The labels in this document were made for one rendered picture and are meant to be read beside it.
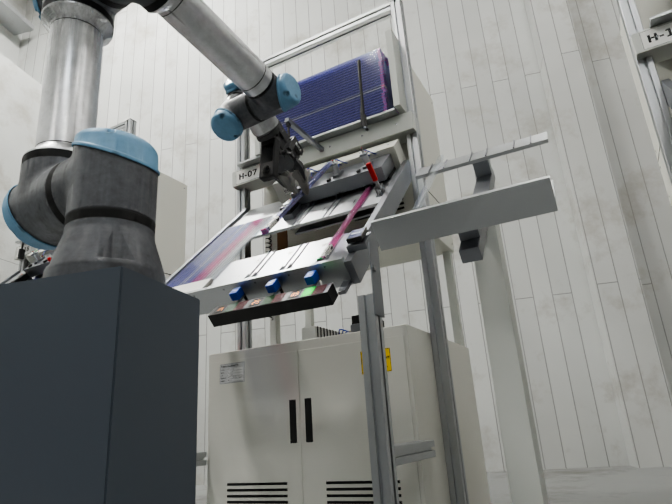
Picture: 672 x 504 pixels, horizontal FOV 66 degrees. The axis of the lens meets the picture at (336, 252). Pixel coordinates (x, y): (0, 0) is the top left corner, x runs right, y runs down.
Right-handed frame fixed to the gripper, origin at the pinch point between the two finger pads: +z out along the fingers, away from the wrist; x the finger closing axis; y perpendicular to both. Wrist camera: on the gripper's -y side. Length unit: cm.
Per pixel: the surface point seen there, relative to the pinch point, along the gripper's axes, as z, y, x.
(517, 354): 27, -43, -50
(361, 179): 14.8, 23.8, -7.4
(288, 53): -12, 96, 27
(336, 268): 5.1, -29.2, -15.0
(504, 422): 33, -54, -45
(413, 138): 18, 47, -22
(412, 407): 48, -39, -18
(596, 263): 236, 192, -67
